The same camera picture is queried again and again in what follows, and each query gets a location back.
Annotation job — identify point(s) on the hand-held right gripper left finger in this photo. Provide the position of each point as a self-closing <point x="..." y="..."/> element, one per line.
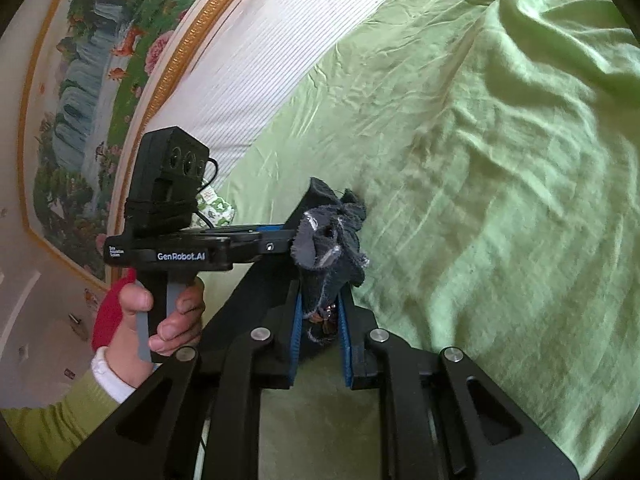
<point x="296" y="345"/>

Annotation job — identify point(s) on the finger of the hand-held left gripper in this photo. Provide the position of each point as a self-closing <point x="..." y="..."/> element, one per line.
<point x="265" y="248"/>
<point x="260" y="230"/>

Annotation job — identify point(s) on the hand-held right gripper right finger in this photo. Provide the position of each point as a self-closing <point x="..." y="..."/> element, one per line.
<point x="345" y="350"/>

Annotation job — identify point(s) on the dark grey denim pants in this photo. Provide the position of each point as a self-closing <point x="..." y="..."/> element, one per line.
<point x="325" y="255"/>

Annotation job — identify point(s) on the person's left forearm green sleeve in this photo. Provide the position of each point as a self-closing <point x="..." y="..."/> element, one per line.
<point x="50" y="420"/>

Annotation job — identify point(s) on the person's left hand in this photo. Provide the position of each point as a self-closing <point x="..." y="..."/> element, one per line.
<point x="175" y="317"/>

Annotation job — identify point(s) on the red cloth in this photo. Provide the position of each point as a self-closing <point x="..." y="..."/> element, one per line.
<point x="107" y="312"/>

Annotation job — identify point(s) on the white ribbed headboard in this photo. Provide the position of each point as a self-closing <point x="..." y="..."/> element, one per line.
<point x="280" y="60"/>

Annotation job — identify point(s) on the gold framed landscape painting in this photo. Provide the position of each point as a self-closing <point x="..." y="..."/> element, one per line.
<point x="100" y="90"/>

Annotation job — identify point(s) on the green bed sheet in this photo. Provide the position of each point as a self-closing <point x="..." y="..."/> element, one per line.
<point x="475" y="170"/>

